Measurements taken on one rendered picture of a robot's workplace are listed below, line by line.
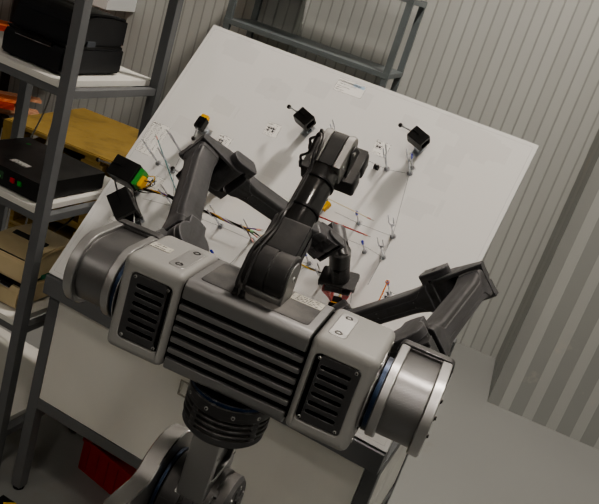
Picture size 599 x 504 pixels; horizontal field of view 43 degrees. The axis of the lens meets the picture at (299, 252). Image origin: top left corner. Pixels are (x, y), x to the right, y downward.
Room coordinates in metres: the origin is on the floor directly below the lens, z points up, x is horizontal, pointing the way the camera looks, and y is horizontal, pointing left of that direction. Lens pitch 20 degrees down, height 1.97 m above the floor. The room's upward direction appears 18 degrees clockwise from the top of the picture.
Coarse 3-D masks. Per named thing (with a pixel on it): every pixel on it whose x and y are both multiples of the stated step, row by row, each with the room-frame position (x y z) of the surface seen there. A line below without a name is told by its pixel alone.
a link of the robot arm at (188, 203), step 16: (192, 144) 1.60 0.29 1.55; (208, 144) 1.60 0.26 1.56; (192, 160) 1.53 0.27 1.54; (208, 160) 1.56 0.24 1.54; (224, 160) 1.61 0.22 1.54; (192, 176) 1.46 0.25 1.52; (208, 176) 1.52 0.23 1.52; (224, 176) 1.62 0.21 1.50; (176, 192) 1.44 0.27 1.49; (192, 192) 1.42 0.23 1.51; (176, 208) 1.36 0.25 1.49; (192, 208) 1.38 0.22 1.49; (176, 224) 1.27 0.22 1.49; (192, 224) 1.29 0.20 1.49; (192, 240) 1.26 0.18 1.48
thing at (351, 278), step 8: (328, 272) 1.95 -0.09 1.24; (336, 272) 1.90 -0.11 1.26; (344, 272) 1.90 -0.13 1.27; (352, 272) 1.96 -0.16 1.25; (320, 280) 1.92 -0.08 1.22; (328, 280) 1.93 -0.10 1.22; (336, 280) 1.90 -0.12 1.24; (344, 280) 1.91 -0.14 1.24; (352, 280) 1.93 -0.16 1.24; (344, 288) 1.90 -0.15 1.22; (352, 288) 1.91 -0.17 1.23
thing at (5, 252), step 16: (0, 240) 2.33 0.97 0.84; (16, 240) 2.35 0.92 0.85; (48, 240) 2.42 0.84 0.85; (64, 240) 2.47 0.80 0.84; (0, 256) 2.28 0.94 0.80; (16, 256) 2.28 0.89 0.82; (48, 256) 2.33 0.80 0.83; (0, 272) 2.27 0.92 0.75; (16, 272) 2.25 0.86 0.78; (48, 272) 2.35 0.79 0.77; (0, 288) 2.23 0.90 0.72; (16, 288) 2.22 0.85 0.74; (16, 304) 2.22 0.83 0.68
